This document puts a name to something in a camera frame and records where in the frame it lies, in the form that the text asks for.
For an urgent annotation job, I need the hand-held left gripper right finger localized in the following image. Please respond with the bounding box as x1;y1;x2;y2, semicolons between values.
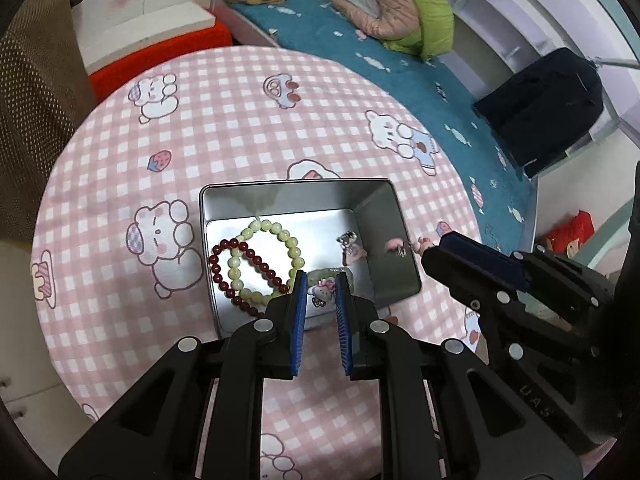
334;272;583;480

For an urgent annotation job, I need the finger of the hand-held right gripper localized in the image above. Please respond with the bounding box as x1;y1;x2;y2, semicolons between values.
437;231;616;311
421;247;601;361

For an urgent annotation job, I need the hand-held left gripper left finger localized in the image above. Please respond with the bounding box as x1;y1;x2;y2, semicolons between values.
57;270;308;480

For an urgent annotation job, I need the white cat charm keychain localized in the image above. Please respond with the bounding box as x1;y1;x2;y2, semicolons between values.
309;280;337;308

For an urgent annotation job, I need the cream bead bracelet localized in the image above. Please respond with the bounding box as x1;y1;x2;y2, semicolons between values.
226;219;303;303

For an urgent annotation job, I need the silver keychain with pink charm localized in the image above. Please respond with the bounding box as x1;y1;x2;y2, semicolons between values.
336;230;368;263

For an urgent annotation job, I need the dark red bead bracelet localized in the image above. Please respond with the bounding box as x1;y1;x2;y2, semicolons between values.
207;239;292;318

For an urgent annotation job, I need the grey metal tin box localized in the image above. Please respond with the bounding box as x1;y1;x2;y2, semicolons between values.
198;178;422;339

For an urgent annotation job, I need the red bag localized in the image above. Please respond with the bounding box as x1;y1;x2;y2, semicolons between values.
545;210;593;256

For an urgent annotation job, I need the black hanging coat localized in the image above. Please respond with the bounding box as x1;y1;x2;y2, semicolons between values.
472;47;605;178

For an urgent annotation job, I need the blue candy print mattress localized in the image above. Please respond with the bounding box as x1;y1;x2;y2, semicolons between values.
230;0;538;251

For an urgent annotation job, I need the pink checked bear tablecloth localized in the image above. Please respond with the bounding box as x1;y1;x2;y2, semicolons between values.
30;46;488;480

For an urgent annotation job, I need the green quilt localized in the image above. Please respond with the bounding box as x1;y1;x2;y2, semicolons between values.
385;0;456;61

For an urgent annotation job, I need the pink quilt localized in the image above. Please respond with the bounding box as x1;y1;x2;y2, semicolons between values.
330;0;421;41

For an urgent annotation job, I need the red ottoman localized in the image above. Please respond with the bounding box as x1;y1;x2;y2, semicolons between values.
89;22;233;106

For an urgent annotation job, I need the white board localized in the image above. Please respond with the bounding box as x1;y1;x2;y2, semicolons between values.
75;1;218;73

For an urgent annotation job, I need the light green bunk bed frame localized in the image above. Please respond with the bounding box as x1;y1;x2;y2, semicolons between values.
210;0;640;271

